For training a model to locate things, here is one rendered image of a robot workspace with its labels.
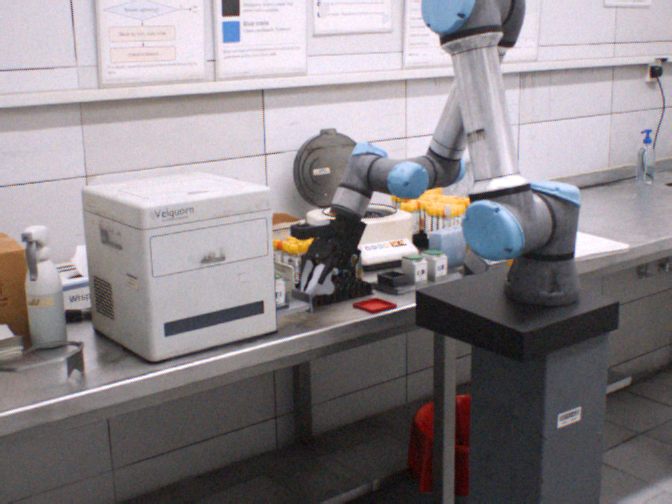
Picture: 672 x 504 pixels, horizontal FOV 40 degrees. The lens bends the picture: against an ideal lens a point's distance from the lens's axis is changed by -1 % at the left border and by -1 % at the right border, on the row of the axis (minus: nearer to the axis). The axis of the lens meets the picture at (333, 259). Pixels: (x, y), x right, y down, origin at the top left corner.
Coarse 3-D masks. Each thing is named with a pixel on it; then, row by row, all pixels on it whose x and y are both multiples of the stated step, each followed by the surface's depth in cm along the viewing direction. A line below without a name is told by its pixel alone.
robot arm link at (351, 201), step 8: (336, 192) 195; (344, 192) 193; (352, 192) 192; (336, 200) 193; (344, 200) 192; (352, 200) 192; (360, 200) 192; (368, 200) 194; (344, 208) 192; (352, 208) 192; (360, 208) 193; (360, 216) 195
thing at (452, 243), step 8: (432, 232) 225; (440, 232) 225; (448, 232) 225; (456, 232) 227; (432, 240) 225; (440, 240) 223; (448, 240) 225; (456, 240) 227; (464, 240) 230; (432, 248) 226; (440, 248) 224; (448, 248) 226; (456, 248) 228; (464, 248) 230; (448, 256) 226; (456, 256) 228; (464, 256) 231; (448, 264) 227; (456, 264) 229; (448, 272) 225
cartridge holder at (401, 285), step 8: (384, 272) 214; (392, 272) 215; (376, 280) 216; (384, 280) 211; (392, 280) 209; (400, 280) 210; (376, 288) 214; (384, 288) 211; (392, 288) 209; (400, 288) 209; (408, 288) 210
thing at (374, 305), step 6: (366, 300) 202; (372, 300) 203; (378, 300) 203; (384, 300) 202; (354, 306) 200; (360, 306) 198; (366, 306) 200; (372, 306) 200; (378, 306) 200; (384, 306) 199; (390, 306) 198; (396, 306) 199; (372, 312) 196
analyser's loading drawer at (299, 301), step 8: (288, 296) 186; (296, 296) 193; (304, 296) 191; (312, 296) 190; (280, 304) 186; (288, 304) 187; (296, 304) 190; (304, 304) 189; (312, 304) 190; (280, 312) 185; (288, 312) 187; (312, 312) 190
